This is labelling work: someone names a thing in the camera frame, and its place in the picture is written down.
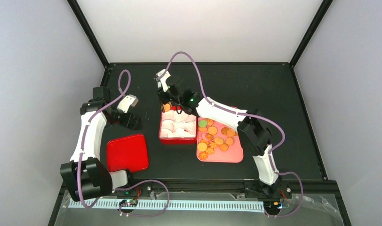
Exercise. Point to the white slotted cable duct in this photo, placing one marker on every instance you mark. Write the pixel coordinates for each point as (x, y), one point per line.
(197, 205)

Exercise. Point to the right circuit board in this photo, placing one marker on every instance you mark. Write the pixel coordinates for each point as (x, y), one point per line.
(275, 205)

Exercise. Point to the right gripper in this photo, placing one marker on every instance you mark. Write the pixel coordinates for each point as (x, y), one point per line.
(164, 99)

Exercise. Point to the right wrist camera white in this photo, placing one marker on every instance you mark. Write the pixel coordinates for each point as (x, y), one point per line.
(161, 79)

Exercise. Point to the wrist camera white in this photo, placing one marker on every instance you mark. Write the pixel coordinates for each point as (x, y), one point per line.
(161, 79)
(127, 102)

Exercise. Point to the left circuit board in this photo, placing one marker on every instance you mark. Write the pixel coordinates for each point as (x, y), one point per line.
(128, 204)

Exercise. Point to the circuit board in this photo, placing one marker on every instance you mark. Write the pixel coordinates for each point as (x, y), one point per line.
(275, 205)
(128, 204)

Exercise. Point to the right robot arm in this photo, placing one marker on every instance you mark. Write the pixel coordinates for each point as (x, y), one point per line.
(255, 138)

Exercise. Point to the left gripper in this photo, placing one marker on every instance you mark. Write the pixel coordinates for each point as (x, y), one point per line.
(132, 125)

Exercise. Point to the white paper cookie liners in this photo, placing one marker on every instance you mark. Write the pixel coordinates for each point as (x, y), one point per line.
(174, 125)

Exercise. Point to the red tin lid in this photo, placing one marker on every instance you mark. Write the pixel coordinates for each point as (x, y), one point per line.
(127, 153)

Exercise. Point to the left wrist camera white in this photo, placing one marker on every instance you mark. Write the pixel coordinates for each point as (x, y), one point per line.
(127, 102)

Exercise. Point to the orange swirl cookie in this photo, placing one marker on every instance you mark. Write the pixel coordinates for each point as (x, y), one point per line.
(203, 156)
(210, 151)

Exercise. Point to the pink tray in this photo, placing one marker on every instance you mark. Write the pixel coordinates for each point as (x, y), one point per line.
(213, 135)

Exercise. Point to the red cookie tin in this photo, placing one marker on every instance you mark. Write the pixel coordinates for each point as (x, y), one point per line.
(177, 141)

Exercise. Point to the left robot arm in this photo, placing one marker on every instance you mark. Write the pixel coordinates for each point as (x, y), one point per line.
(84, 175)

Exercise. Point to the green sandwich cookie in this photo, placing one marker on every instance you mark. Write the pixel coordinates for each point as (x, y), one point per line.
(202, 123)

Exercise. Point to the orange round sandwich cookie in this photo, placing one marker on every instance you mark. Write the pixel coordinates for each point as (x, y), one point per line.
(166, 107)

